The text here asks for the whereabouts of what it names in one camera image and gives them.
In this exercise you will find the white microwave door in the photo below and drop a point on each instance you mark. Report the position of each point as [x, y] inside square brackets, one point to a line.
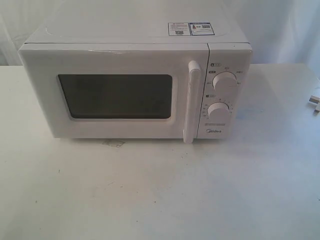
[118, 90]

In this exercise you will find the white microwave oven body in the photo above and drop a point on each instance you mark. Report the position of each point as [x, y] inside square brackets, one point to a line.
[229, 50]

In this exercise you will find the lower white timer knob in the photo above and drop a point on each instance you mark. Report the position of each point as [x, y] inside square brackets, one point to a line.
[207, 111]

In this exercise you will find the upper white control knob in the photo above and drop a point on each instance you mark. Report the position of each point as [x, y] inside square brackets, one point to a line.
[223, 81]

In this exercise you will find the blue bordered warning sticker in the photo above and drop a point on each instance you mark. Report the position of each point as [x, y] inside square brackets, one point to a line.
[190, 29]

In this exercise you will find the wooden puzzle piece far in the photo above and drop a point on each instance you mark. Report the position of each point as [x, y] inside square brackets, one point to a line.
[314, 99]

